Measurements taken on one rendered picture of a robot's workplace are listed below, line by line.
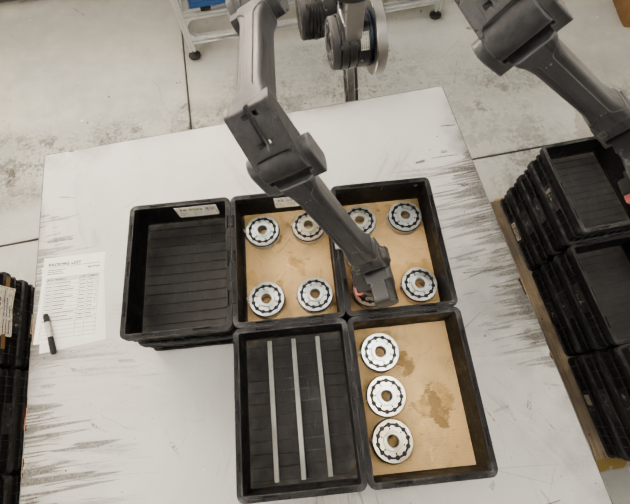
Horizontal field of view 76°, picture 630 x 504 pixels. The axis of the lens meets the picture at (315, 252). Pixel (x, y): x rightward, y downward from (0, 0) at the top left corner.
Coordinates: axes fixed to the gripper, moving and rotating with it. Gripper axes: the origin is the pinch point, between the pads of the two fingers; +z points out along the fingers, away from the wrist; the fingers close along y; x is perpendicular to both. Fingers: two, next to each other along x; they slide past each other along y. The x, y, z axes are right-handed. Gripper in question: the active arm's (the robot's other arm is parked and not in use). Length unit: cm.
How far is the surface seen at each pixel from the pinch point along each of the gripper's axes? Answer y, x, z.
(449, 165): 42, 45, 17
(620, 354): 87, -31, 39
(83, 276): -92, 27, 17
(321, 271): -12.6, 8.7, 4.0
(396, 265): 9.9, 6.2, 4.1
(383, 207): 11.0, 26.1, 4.0
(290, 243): -20.3, 19.6, 4.0
